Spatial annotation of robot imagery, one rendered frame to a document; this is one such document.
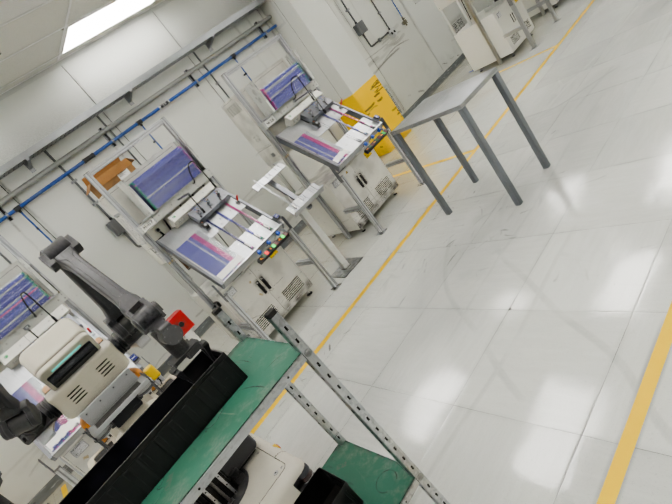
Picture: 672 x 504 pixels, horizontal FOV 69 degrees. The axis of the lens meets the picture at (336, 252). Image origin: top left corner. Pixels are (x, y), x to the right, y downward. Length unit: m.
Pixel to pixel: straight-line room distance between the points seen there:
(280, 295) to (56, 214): 2.41
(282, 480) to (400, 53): 6.79
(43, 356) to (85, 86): 4.14
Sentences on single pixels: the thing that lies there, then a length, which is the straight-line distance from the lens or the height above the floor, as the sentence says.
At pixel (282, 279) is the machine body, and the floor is 0.30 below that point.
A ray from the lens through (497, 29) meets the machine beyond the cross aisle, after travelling 7.15.
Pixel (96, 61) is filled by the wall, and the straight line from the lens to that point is 5.91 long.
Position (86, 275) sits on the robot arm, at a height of 1.47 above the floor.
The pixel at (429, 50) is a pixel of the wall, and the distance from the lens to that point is 8.57.
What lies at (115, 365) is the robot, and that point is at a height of 1.13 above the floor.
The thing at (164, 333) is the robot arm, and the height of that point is 1.23.
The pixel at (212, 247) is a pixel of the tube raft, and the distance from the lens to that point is 3.83.
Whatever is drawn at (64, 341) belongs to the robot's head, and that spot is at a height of 1.33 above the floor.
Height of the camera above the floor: 1.55
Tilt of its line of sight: 19 degrees down
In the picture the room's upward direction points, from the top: 39 degrees counter-clockwise
